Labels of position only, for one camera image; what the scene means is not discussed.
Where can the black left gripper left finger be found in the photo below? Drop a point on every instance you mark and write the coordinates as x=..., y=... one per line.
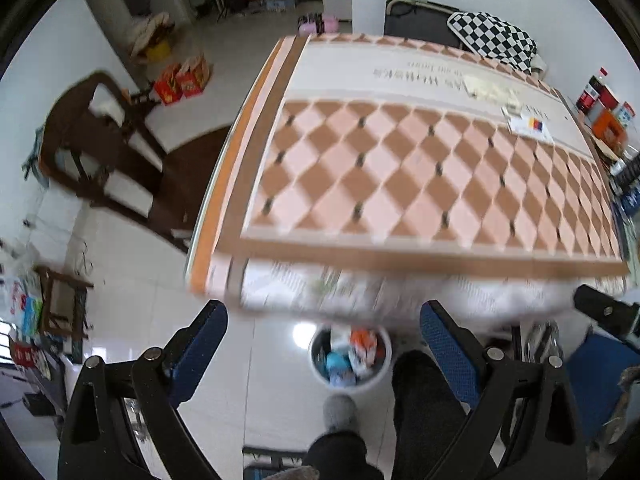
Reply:
x=97, y=439

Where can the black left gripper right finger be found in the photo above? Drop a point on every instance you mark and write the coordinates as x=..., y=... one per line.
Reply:
x=530, y=406

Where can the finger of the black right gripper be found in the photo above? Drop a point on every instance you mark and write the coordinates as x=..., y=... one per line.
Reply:
x=618, y=318

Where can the orange snack bag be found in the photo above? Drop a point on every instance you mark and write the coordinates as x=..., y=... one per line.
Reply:
x=363, y=346

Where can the white round trash bin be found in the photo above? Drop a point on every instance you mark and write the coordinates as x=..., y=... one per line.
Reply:
x=335, y=338

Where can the small wooden stool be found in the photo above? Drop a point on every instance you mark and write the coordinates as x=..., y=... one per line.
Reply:
x=64, y=299

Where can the grey fuzzy left slipper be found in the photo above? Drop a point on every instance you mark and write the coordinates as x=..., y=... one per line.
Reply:
x=340, y=413

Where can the blue cartoon pouch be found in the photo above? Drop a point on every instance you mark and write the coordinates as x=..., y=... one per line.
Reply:
x=342, y=378

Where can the orange box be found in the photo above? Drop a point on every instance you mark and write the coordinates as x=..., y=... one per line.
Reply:
x=609, y=130

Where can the teal round pouch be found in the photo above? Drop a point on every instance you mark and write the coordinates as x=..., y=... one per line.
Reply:
x=337, y=363

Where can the cola bottle red label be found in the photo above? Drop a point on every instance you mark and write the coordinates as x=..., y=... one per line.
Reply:
x=592, y=91

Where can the white card with flag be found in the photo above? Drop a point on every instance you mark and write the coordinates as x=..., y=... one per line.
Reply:
x=527, y=126

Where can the cream paper booklet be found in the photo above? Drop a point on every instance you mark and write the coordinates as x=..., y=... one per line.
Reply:
x=489, y=91

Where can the dark wooden chair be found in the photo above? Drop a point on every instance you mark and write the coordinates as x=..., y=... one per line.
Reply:
x=93, y=131

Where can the checkered pink tablecloth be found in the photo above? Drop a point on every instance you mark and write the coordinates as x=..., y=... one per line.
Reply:
x=360, y=179

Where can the black white checkered cloth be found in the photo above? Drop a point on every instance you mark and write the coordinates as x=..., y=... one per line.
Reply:
x=491, y=37

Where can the red gift box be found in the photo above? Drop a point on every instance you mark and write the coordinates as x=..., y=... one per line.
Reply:
x=183, y=80

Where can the yellow bucket with cloth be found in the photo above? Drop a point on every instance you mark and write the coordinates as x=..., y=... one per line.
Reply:
x=146, y=33

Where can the pink suitcase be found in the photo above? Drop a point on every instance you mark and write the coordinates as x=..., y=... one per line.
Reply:
x=317, y=24

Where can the dark folding bed frame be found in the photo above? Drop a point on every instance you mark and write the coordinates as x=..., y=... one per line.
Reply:
x=421, y=20

